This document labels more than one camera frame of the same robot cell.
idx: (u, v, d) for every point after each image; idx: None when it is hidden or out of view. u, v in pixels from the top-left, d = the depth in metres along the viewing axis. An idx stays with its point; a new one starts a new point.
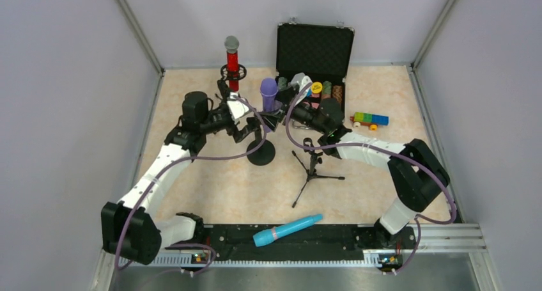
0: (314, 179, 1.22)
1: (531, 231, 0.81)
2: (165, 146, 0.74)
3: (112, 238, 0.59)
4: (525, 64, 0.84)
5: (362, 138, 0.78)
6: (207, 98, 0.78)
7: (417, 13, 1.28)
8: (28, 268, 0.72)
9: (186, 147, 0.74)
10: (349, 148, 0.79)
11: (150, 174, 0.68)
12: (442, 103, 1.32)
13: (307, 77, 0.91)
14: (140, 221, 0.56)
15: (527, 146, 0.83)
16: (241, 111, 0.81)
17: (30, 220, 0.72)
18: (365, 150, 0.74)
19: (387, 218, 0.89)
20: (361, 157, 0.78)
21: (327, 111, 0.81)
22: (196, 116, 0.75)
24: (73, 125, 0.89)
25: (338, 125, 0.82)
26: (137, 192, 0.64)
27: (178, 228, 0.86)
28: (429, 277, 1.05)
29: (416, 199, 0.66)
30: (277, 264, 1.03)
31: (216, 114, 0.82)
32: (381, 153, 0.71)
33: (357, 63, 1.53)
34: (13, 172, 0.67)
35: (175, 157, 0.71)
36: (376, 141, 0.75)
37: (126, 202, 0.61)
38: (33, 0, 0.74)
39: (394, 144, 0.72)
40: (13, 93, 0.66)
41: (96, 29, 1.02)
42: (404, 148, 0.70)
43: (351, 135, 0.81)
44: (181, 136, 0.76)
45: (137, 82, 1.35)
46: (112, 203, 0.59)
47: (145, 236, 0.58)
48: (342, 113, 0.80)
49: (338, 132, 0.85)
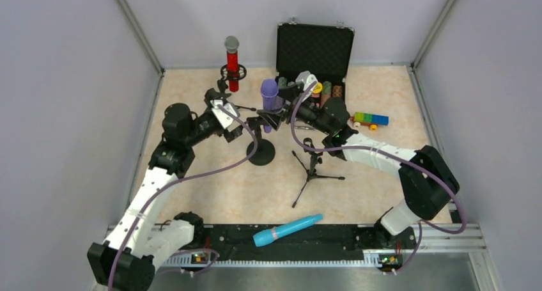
0: (314, 179, 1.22)
1: (530, 232, 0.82)
2: (150, 169, 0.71)
3: (103, 274, 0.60)
4: (525, 65, 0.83)
5: (371, 141, 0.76)
6: (187, 112, 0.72)
7: (417, 13, 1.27)
8: (28, 268, 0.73)
9: (172, 171, 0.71)
10: (355, 152, 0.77)
11: (134, 209, 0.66)
12: (442, 103, 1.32)
13: (312, 75, 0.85)
14: (128, 264, 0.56)
15: (527, 147, 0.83)
16: (228, 121, 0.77)
17: (31, 219, 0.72)
18: (374, 155, 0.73)
19: (388, 219, 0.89)
20: (368, 160, 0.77)
21: (332, 111, 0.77)
22: (177, 135, 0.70)
24: (73, 125, 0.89)
25: (343, 125, 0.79)
26: (123, 229, 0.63)
27: (174, 241, 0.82)
28: (429, 277, 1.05)
29: (425, 207, 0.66)
30: (277, 264, 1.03)
31: (202, 123, 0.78)
32: (390, 159, 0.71)
33: (357, 63, 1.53)
34: (14, 172, 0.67)
35: (160, 185, 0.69)
36: (384, 145, 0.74)
37: (112, 242, 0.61)
38: (32, 1, 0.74)
39: (403, 150, 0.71)
40: (13, 93, 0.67)
41: (96, 30, 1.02)
42: (415, 155, 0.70)
43: (356, 137, 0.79)
44: (166, 156, 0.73)
45: (137, 82, 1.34)
46: (98, 245, 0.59)
47: (135, 274, 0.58)
48: (346, 113, 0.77)
49: (343, 133, 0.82)
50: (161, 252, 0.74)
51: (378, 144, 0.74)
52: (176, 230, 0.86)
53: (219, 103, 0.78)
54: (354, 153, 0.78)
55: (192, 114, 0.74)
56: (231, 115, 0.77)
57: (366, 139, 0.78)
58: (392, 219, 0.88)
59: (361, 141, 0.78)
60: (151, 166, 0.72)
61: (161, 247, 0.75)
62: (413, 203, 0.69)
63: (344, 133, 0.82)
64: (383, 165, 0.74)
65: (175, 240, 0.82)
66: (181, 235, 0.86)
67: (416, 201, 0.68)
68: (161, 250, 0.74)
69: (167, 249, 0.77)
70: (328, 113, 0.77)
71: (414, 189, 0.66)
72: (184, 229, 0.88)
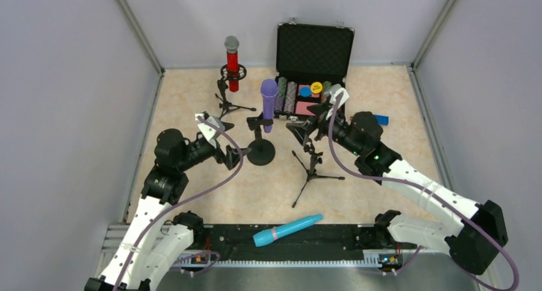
0: (314, 179, 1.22)
1: (530, 232, 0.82)
2: (143, 199, 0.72)
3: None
4: (525, 64, 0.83)
5: (424, 180, 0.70)
6: (179, 138, 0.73)
7: (418, 13, 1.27)
8: (29, 269, 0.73)
9: (165, 199, 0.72)
10: (399, 183, 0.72)
11: (128, 242, 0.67)
12: (442, 103, 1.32)
13: (340, 89, 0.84)
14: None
15: (527, 147, 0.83)
16: (212, 133, 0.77)
17: (30, 220, 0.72)
18: (427, 198, 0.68)
19: (398, 229, 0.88)
20: (411, 194, 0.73)
21: (361, 126, 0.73)
22: (170, 161, 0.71)
24: (73, 125, 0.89)
25: (376, 142, 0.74)
26: (118, 263, 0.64)
27: (174, 254, 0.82)
28: (429, 278, 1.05)
29: (474, 265, 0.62)
30: (277, 264, 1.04)
31: (194, 147, 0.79)
32: (445, 209, 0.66)
33: (357, 63, 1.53)
34: (14, 171, 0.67)
35: (153, 215, 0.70)
36: (440, 187, 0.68)
37: (108, 276, 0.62)
38: None
39: (463, 201, 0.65)
40: (13, 92, 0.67)
41: (96, 29, 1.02)
42: (476, 210, 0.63)
43: (403, 165, 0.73)
44: (159, 182, 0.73)
45: (137, 82, 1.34)
46: (94, 280, 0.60)
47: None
48: (378, 128, 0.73)
49: (382, 155, 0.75)
50: (158, 271, 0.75)
51: (434, 187, 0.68)
52: (173, 241, 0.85)
53: (200, 115, 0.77)
54: (399, 185, 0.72)
55: (183, 140, 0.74)
56: (213, 126, 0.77)
57: (414, 171, 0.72)
58: (408, 234, 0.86)
59: (408, 173, 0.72)
60: (145, 194, 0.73)
61: (158, 266, 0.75)
62: (459, 255, 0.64)
63: (383, 155, 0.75)
64: (431, 208, 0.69)
65: (173, 253, 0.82)
66: (178, 248, 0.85)
67: (464, 256, 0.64)
68: (158, 269, 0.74)
69: (164, 266, 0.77)
70: (357, 128, 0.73)
71: (470, 248, 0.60)
72: (182, 237, 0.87)
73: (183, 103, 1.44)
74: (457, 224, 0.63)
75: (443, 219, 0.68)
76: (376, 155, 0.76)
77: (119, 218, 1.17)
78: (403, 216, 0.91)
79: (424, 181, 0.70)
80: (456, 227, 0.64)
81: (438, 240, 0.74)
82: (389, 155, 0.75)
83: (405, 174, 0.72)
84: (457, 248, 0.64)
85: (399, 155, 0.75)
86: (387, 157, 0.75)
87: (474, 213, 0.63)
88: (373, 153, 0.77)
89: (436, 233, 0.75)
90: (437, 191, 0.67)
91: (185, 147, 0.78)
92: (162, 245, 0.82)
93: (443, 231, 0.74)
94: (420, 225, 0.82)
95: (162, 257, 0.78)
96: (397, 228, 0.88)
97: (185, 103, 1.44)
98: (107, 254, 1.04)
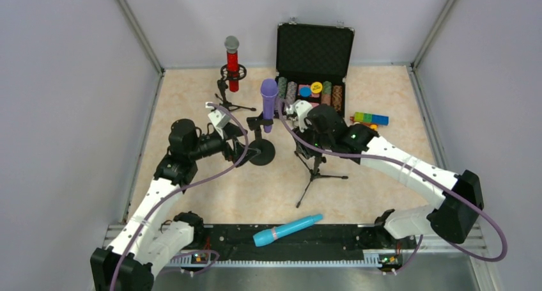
0: (316, 179, 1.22)
1: (532, 233, 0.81)
2: (155, 180, 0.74)
3: (103, 281, 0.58)
4: (526, 64, 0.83)
5: (402, 156, 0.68)
6: (194, 127, 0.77)
7: (418, 13, 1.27)
8: (30, 269, 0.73)
9: (176, 181, 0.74)
10: (378, 161, 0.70)
11: (139, 216, 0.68)
12: (443, 103, 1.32)
13: (301, 101, 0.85)
14: (131, 270, 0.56)
15: (527, 148, 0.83)
16: (222, 118, 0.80)
17: (30, 222, 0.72)
18: (408, 173, 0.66)
19: (392, 224, 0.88)
20: (390, 171, 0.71)
21: (312, 113, 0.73)
22: (184, 148, 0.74)
24: (73, 126, 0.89)
25: (333, 123, 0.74)
26: (127, 235, 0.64)
27: (174, 247, 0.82)
28: (429, 277, 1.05)
29: (456, 235, 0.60)
30: (277, 264, 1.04)
31: (205, 141, 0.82)
32: (426, 182, 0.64)
33: (357, 62, 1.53)
34: (15, 174, 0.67)
35: (163, 194, 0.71)
36: (420, 162, 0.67)
37: (115, 247, 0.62)
38: (32, 0, 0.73)
39: (443, 173, 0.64)
40: (13, 94, 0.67)
41: (96, 29, 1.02)
42: (456, 181, 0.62)
43: (381, 142, 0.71)
44: (171, 167, 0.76)
45: (137, 82, 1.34)
46: (100, 250, 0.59)
47: (137, 281, 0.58)
48: (328, 109, 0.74)
49: (358, 133, 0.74)
50: (160, 258, 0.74)
51: (413, 162, 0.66)
52: (175, 234, 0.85)
53: (211, 102, 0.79)
54: (378, 163, 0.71)
55: (196, 129, 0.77)
56: (220, 113, 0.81)
57: (393, 148, 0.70)
58: (400, 226, 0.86)
59: (387, 149, 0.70)
60: (157, 176, 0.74)
61: (160, 253, 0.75)
62: (440, 228, 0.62)
63: (360, 133, 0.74)
64: (412, 183, 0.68)
65: (175, 245, 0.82)
66: (180, 241, 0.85)
67: (445, 228, 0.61)
68: (160, 257, 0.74)
69: (165, 256, 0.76)
70: (309, 117, 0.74)
71: (452, 220, 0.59)
72: (183, 232, 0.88)
73: (183, 103, 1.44)
74: (440, 197, 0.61)
75: (425, 194, 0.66)
76: (353, 133, 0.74)
77: (119, 218, 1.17)
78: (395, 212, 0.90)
79: (402, 156, 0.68)
80: (437, 199, 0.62)
81: (422, 220, 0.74)
82: (366, 133, 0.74)
83: (384, 151, 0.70)
84: (437, 220, 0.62)
85: (376, 132, 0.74)
86: (363, 135, 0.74)
87: (454, 184, 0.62)
88: (349, 133, 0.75)
89: (421, 214, 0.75)
90: (417, 166, 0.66)
91: (196, 138, 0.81)
92: (165, 236, 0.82)
93: (426, 210, 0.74)
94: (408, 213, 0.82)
95: (164, 246, 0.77)
96: (392, 223, 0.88)
97: (185, 103, 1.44)
98: None
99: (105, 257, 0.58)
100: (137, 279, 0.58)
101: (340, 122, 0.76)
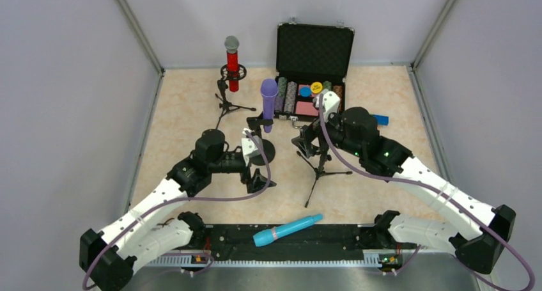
0: (323, 177, 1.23)
1: (532, 233, 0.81)
2: (167, 180, 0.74)
3: (85, 261, 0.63)
4: (525, 62, 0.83)
5: (436, 181, 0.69)
6: (224, 141, 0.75)
7: (418, 13, 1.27)
8: (29, 268, 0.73)
9: (185, 188, 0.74)
10: (415, 187, 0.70)
11: (137, 211, 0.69)
12: (442, 103, 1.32)
13: (330, 92, 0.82)
14: (110, 261, 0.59)
15: (528, 146, 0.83)
16: (251, 150, 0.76)
17: (30, 220, 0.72)
18: (443, 203, 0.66)
19: (400, 232, 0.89)
20: (423, 196, 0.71)
21: (352, 121, 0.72)
22: (206, 157, 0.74)
24: (73, 126, 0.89)
25: (370, 134, 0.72)
26: (119, 227, 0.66)
27: (167, 245, 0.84)
28: (429, 277, 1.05)
29: (482, 267, 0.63)
30: (278, 264, 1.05)
31: (229, 155, 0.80)
32: (462, 214, 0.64)
33: (358, 63, 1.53)
34: (14, 172, 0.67)
35: (168, 197, 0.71)
36: (457, 192, 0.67)
37: (105, 234, 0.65)
38: None
39: (479, 206, 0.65)
40: (13, 92, 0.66)
41: (96, 28, 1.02)
42: (493, 216, 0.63)
43: (416, 165, 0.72)
44: (185, 172, 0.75)
45: (137, 82, 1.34)
46: (92, 233, 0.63)
47: (115, 272, 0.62)
48: (370, 119, 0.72)
49: (392, 151, 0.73)
50: (147, 254, 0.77)
51: (451, 191, 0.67)
52: (172, 233, 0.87)
53: (248, 130, 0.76)
54: (413, 188, 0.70)
55: (224, 143, 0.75)
56: (255, 146, 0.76)
57: (427, 171, 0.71)
58: (410, 235, 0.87)
59: (422, 173, 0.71)
60: (170, 176, 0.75)
61: (148, 249, 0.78)
62: (465, 256, 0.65)
63: (393, 152, 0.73)
64: (445, 211, 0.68)
65: (169, 242, 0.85)
66: (177, 239, 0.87)
67: (471, 258, 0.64)
68: (147, 252, 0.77)
69: (154, 252, 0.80)
70: (349, 123, 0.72)
71: (485, 254, 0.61)
72: (181, 233, 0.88)
73: (183, 103, 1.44)
74: (477, 232, 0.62)
75: (455, 222, 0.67)
76: (386, 151, 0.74)
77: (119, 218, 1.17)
78: (404, 217, 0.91)
79: (438, 183, 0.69)
80: (472, 233, 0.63)
81: (441, 240, 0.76)
82: (400, 152, 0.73)
83: (419, 176, 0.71)
84: (467, 252, 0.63)
85: (410, 152, 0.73)
86: (397, 154, 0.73)
87: (490, 219, 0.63)
88: (381, 151, 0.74)
89: (440, 233, 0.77)
90: (454, 197, 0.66)
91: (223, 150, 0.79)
92: (162, 232, 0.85)
93: (447, 231, 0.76)
94: (423, 225, 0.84)
95: (154, 243, 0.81)
96: (399, 229, 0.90)
97: (185, 103, 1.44)
98: None
99: (92, 240, 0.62)
100: (114, 270, 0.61)
101: (377, 136, 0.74)
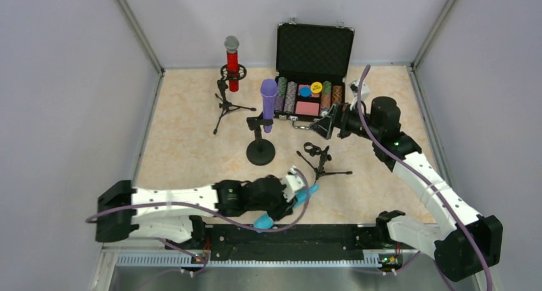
0: (323, 177, 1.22)
1: (531, 233, 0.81)
2: (212, 189, 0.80)
3: (105, 203, 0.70)
4: (525, 61, 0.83)
5: (432, 174, 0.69)
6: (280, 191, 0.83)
7: (418, 13, 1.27)
8: (29, 268, 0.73)
9: (218, 206, 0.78)
10: (410, 174, 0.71)
11: (170, 194, 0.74)
12: (442, 102, 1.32)
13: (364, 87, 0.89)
14: (121, 221, 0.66)
15: (526, 146, 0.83)
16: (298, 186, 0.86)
17: (30, 220, 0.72)
18: (431, 194, 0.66)
19: (397, 230, 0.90)
20: (416, 187, 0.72)
21: (379, 105, 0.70)
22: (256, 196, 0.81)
24: (73, 125, 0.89)
25: (392, 123, 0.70)
26: (149, 199, 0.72)
27: (164, 233, 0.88)
28: (429, 277, 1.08)
29: (452, 271, 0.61)
30: (277, 265, 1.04)
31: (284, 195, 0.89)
32: (445, 208, 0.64)
33: (358, 62, 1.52)
34: (14, 171, 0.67)
35: (202, 203, 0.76)
36: (447, 188, 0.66)
37: (136, 194, 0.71)
38: None
39: (464, 208, 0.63)
40: (13, 91, 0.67)
41: (97, 28, 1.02)
42: (476, 220, 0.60)
43: (419, 158, 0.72)
44: (229, 195, 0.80)
45: (136, 82, 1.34)
46: (128, 187, 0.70)
47: (119, 231, 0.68)
48: (397, 109, 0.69)
49: (402, 142, 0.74)
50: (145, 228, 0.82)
51: (441, 186, 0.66)
52: (176, 226, 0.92)
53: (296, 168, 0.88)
54: (407, 175, 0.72)
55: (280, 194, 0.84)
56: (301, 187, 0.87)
57: (428, 167, 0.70)
58: (404, 234, 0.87)
59: (422, 167, 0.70)
60: (215, 187, 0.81)
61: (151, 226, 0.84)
62: (442, 258, 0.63)
63: (403, 144, 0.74)
64: (432, 206, 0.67)
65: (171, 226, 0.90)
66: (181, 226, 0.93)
67: (446, 258, 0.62)
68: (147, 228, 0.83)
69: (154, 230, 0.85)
70: (374, 107, 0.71)
71: (456, 254, 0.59)
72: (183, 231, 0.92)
73: (183, 103, 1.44)
74: (451, 226, 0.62)
75: (440, 220, 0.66)
76: (396, 141, 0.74)
77: None
78: (404, 217, 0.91)
79: (433, 178, 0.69)
80: (448, 228, 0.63)
81: (428, 243, 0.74)
82: (410, 146, 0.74)
83: (419, 167, 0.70)
84: (442, 251, 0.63)
85: (420, 148, 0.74)
86: (407, 146, 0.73)
87: (472, 222, 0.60)
88: (392, 140, 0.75)
89: (429, 235, 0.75)
90: (443, 191, 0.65)
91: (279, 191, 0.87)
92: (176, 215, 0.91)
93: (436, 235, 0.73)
94: (417, 226, 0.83)
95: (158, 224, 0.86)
96: (395, 224, 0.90)
97: (185, 103, 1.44)
98: (106, 254, 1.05)
99: (124, 191, 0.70)
100: (117, 228, 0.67)
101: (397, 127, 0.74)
